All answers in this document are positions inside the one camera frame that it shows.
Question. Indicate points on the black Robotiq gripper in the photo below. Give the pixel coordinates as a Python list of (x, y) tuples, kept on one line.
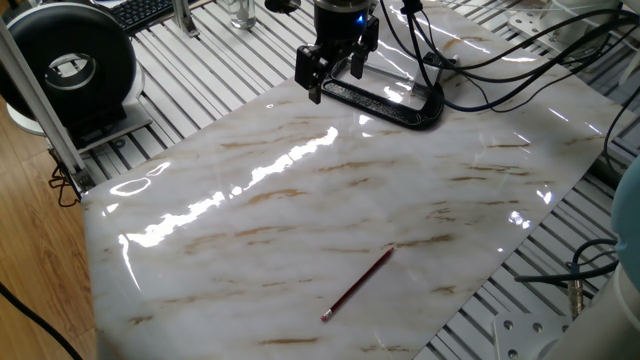
[(342, 22)]

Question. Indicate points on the red pencil with eraser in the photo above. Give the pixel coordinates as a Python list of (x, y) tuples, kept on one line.
[(357, 284)]

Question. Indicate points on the grey blue UR5 robot arm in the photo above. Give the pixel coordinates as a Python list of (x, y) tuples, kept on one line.
[(627, 225)]

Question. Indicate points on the black round knob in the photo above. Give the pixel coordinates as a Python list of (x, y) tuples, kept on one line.
[(282, 5)]

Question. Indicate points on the clear drinking glass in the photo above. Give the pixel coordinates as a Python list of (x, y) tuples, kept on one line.
[(242, 12)]

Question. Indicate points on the black computer keyboard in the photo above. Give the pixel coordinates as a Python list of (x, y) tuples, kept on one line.
[(140, 12)]

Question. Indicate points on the white marble pattern sheet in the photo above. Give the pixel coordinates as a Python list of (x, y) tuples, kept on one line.
[(250, 250)]

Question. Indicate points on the aluminium profile beam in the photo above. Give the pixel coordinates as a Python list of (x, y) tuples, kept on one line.
[(35, 97)]

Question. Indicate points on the aluminium angle bracket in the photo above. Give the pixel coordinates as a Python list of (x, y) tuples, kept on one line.
[(184, 20)]

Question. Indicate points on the white perforated mount plate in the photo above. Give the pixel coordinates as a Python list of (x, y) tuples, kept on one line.
[(525, 25)]

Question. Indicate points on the grey metal base plate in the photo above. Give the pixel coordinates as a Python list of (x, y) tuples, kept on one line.
[(130, 125)]

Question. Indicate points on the grey round pedestal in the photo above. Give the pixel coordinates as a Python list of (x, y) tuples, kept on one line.
[(575, 20)]

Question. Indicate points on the silver robot mount plate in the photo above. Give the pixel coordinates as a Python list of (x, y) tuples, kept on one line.
[(525, 335)]

